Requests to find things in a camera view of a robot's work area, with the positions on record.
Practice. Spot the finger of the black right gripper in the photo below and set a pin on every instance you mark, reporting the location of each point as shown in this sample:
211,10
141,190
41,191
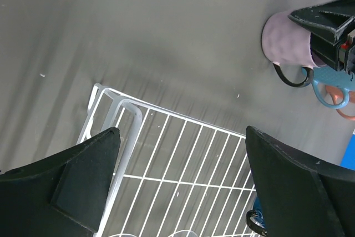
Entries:
330,21
324,50

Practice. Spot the clear glass left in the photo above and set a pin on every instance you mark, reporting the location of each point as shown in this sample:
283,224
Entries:
123,235

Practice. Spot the clear glass right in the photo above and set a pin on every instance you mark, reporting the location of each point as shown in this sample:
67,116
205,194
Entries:
184,233

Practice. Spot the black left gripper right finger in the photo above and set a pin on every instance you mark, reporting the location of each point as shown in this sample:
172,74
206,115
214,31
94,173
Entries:
300,195

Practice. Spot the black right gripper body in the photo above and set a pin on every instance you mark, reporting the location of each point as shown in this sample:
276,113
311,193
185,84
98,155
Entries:
344,45

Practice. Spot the white wire dish rack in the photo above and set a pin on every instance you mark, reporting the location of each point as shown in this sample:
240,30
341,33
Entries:
173,172

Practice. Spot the dark blue ceramic mug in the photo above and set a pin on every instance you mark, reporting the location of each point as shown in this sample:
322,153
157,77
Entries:
255,220

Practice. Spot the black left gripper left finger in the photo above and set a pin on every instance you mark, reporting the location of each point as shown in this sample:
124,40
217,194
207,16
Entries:
61,195

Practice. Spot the clear glass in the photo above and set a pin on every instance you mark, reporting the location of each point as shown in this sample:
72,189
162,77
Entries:
184,233
123,235

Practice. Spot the lilac ceramic mug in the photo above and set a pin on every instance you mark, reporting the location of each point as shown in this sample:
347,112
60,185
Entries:
285,42

